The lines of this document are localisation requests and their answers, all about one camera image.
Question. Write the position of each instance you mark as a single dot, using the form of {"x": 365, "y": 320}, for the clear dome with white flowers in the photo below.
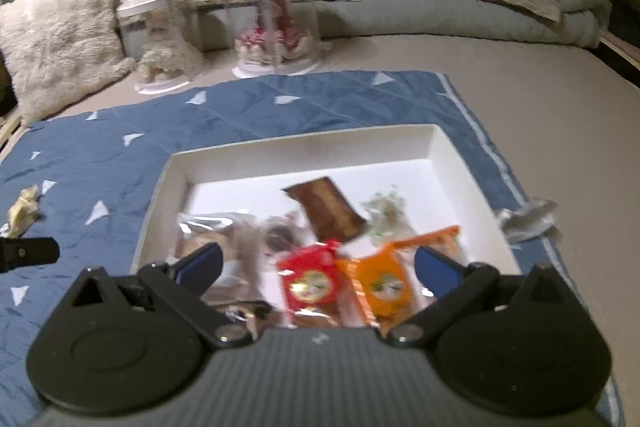
{"x": 160, "y": 37}

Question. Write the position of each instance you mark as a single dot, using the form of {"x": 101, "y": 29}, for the red foil snack packet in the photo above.
{"x": 307, "y": 282}

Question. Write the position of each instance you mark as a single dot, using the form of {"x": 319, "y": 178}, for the brown snack packet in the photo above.
{"x": 327, "y": 209}

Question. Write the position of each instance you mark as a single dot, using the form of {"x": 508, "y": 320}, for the clear green-white candy packet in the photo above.
{"x": 385, "y": 212}

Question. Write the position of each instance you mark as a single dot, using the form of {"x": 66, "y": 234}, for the grey-brown pastry packet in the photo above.
{"x": 280, "y": 232}

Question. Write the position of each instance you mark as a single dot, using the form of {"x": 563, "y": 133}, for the puffy beige snack packet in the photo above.
{"x": 22, "y": 212}

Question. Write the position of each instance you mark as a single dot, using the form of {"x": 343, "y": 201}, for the crumpled silver wrapper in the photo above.
{"x": 527, "y": 219}

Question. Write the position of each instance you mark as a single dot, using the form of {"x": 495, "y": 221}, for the long orange snack packet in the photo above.
{"x": 432, "y": 239}

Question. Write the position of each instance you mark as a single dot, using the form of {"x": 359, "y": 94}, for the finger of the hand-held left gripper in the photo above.
{"x": 27, "y": 252}

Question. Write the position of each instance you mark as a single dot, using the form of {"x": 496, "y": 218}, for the clear round cookie packet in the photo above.
{"x": 215, "y": 234}

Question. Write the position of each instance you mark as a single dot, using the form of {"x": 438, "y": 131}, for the grey duvet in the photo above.
{"x": 450, "y": 17}

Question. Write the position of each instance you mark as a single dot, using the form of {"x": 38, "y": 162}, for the orange foil snack packet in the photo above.
{"x": 382, "y": 284}

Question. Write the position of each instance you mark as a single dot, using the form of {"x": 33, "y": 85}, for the clear dome with pink flowers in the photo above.
{"x": 272, "y": 17}

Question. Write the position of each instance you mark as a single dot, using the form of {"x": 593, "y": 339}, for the white cardboard box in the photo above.
{"x": 450, "y": 187}

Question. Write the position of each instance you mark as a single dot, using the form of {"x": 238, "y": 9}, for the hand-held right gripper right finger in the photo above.
{"x": 437, "y": 269}

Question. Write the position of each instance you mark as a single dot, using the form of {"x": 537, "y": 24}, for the blue quilted mat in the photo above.
{"x": 100, "y": 167}

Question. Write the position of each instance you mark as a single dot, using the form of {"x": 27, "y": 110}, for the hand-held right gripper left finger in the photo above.
{"x": 200, "y": 264}

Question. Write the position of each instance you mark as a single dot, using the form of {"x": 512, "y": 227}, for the fluffy cream pillow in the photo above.
{"x": 55, "y": 42}

